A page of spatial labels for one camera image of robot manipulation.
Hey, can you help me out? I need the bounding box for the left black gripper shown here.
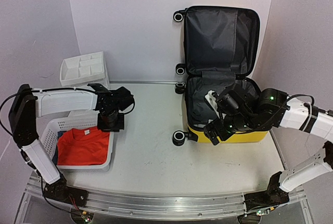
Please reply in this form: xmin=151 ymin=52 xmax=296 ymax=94
xmin=97 ymin=108 xmax=125 ymax=133

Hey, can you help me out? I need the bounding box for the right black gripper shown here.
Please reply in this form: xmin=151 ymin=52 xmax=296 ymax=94
xmin=204 ymin=113 xmax=258 ymax=146

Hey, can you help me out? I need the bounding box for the orange garment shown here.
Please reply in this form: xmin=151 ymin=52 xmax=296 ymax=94
xmin=58 ymin=127 xmax=110 ymax=166

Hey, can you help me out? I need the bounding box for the white plastic drawer organizer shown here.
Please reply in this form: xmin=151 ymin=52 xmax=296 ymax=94
xmin=59 ymin=52 xmax=110 ymax=88

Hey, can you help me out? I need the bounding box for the blue garment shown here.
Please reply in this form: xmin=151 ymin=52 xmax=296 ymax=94
xmin=52 ymin=131 xmax=64 ymax=165

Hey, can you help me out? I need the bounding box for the yellow Pikachu hard-shell suitcase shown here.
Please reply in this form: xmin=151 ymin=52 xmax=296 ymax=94
xmin=172 ymin=6 xmax=261 ymax=146

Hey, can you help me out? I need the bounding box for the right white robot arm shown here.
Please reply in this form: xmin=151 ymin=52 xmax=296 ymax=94
xmin=203 ymin=84 xmax=332 ymax=215

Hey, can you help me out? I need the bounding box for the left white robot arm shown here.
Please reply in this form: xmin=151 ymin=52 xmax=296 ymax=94
xmin=1 ymin=83 xmax=135 ymax=207

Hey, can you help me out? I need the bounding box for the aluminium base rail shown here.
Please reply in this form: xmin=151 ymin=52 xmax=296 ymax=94
xmin=15 ymin=169 xmax=313 ymax=224

